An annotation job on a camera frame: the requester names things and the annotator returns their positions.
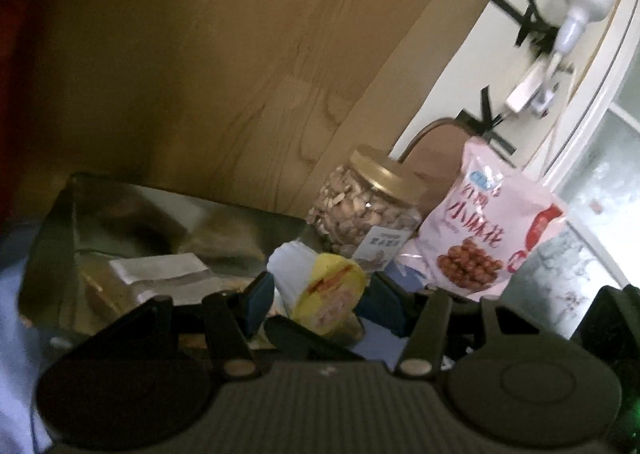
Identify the blue printed bed sheet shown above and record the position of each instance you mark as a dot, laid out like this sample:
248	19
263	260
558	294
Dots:
12	334

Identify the yellow-lidded jelly cup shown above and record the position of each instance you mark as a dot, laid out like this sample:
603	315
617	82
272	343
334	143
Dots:
327	294

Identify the black tape strip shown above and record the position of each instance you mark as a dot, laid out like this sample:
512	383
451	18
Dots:
487	127
522	17

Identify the brown chair back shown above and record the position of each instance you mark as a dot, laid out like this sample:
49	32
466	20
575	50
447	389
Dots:
435	149

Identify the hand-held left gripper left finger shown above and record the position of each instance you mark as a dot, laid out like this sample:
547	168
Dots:
260	298

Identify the white window frame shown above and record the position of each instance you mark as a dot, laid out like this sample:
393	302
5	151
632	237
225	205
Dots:
595	99

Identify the pink snack bag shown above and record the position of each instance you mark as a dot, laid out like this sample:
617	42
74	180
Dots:
480	229

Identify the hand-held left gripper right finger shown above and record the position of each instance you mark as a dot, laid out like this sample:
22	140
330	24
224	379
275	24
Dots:
387	306

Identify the dark printed cardboard box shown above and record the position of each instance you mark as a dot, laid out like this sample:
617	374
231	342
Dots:
150	214

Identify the clear nut jar gold lid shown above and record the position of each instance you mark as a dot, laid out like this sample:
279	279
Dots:
362	209

